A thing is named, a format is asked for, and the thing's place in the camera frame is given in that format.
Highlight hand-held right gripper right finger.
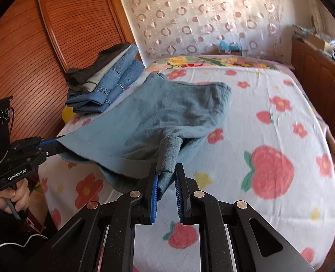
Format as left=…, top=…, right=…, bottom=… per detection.
left=175, top=163, right=315, bottom=272

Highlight circle-print sheer curtain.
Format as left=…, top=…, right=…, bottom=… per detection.
left=119, top=0, right=285, bottom=58

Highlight open cardboard box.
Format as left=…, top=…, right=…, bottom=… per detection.
left=304, top=32, right=334, bottom=51

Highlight folded grey pants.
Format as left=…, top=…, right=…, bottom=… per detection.
left=81, top=48, right=134, bottom=93

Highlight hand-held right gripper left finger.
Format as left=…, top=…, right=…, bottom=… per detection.
left=28, top=163, right=159, bottom=272

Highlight blue item on box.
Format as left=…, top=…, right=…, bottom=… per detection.
left=219, top=41, right=243, bottom=56

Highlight person's left hand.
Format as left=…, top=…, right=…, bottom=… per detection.
left=0, top=179, right=31, bottom=219

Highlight blue-grey denim shorts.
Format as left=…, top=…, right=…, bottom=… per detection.
left=57, top=73, right=232, bottom=202

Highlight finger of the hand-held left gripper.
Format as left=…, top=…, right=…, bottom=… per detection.
left=38, top=137, right=64, bottom=148
left=44, top=144, right=70, bottom=160

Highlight long wooden cabinet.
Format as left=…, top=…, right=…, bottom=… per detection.
left=291, top=37, right=335, bottom=136

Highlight folded black pants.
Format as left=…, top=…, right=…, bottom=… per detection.
left=65, top=43, right=132, bottom=87

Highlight floral quilt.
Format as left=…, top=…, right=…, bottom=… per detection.
left=149, top=54, right=294, bottom=70

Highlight folded blue jeans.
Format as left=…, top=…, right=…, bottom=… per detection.
left=66, top=45, right=144, bottom=115

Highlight yellow plush toy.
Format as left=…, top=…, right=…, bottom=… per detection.
left=62, top=107, right=75, bottom=122

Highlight person's left forearm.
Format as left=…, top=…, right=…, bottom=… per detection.
left=0, top=198, right=49, bottom=272

